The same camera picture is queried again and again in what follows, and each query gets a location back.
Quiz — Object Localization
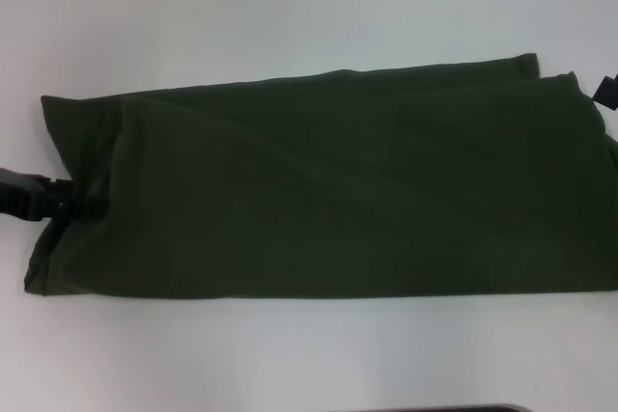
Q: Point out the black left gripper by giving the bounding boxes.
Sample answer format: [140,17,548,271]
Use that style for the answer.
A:
[0,168,110,234]

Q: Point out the dark green FREE! t-shirt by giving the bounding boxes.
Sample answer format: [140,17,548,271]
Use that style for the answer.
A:
[23,52,618,298]

